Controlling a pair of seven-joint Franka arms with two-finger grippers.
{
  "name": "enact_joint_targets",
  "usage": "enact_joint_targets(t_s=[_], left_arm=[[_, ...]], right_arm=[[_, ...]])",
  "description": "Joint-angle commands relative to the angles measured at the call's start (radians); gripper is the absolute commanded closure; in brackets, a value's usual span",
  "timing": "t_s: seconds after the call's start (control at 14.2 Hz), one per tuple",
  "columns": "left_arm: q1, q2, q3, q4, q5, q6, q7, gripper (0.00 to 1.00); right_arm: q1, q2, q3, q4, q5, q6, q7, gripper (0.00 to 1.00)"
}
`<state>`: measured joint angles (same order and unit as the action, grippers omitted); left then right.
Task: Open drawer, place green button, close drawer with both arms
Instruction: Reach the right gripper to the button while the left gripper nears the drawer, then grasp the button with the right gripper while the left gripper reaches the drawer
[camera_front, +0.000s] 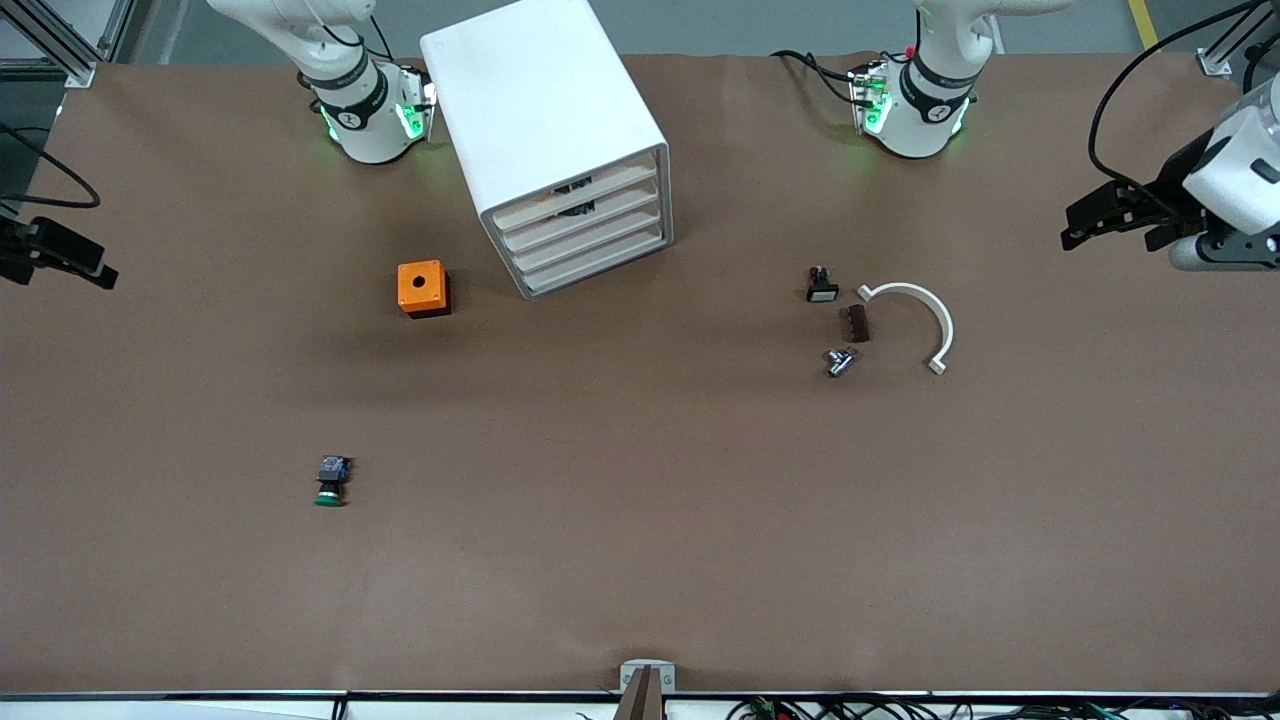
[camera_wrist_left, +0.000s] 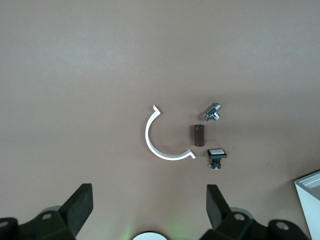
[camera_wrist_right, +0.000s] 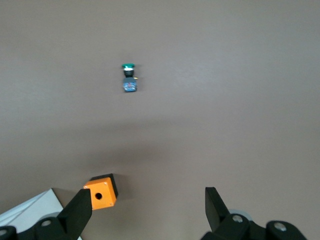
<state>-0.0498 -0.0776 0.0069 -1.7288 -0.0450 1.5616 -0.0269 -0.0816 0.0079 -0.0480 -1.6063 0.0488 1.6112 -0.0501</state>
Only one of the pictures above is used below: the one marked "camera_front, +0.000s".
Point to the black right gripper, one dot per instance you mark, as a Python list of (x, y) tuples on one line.
[(14, 245)]

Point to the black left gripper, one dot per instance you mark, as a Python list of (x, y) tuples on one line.
[(1166, 187)]

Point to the green push button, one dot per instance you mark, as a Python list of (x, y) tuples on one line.
[(330, 495)]

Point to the white plastic drawer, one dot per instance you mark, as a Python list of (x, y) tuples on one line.
[(620, 181), (620, 224), (620, 245), (620, 202)]

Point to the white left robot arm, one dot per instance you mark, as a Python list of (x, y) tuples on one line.
[(915, 130)]

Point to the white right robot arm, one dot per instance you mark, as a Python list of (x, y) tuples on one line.
[(370, 130)]

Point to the black push button white cap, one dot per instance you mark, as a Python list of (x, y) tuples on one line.
[(822, 290)]

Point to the white drawer cabinet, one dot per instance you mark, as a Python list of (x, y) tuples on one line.
[(530, 100)]

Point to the small brown block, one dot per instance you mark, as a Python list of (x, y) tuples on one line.
[(855, 325)]

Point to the small dark electrical part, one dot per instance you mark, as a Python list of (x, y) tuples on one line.
[(575, 187), (580, 208)]

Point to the brown table cover mat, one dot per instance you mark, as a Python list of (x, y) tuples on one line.
[(640, 520)]

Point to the aluminium frame profile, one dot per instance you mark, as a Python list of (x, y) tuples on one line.
[(75, 70), (1215, 62)]

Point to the white curved plastic bracket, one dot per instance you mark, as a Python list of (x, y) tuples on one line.
[(905, 288)]

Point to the silver key switch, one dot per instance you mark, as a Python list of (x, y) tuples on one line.
[(838, 363)]

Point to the orange button enclosure box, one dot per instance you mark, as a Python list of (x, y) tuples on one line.
[(408, 297)]

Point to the grey metal mount bracket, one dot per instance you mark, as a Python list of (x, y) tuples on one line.
[(628, 678)]

